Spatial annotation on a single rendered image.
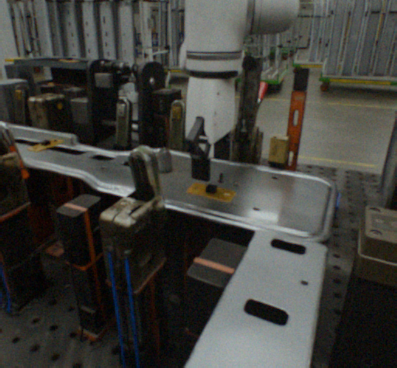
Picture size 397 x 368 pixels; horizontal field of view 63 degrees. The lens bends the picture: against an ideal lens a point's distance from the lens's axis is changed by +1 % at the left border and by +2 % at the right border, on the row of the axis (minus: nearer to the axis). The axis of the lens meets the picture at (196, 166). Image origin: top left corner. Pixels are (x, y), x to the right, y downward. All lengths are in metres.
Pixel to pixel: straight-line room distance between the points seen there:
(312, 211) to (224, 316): 0.26
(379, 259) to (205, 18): 0.36
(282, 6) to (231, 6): 0.07
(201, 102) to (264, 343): 0.31
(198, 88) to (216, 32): 0.08
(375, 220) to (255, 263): 0.15
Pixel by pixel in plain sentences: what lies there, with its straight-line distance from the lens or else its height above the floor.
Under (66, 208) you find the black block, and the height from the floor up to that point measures 0.99.
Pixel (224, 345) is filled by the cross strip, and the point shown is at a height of 1.00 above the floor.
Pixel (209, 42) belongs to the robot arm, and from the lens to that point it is 0.47.
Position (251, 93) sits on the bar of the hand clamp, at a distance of 0.71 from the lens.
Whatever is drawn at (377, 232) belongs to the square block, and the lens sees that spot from 0.43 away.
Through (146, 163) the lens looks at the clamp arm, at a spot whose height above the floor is 1.10.
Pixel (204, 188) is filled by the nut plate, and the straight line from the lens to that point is 0.59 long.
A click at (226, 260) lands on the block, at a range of 0.46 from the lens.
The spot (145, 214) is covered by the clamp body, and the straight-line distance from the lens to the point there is 0.45.
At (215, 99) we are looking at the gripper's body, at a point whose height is 1.18.
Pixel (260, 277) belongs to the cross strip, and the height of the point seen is 1.00.
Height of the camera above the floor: 1.27
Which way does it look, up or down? 24 degrees down
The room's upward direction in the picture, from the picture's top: straight up
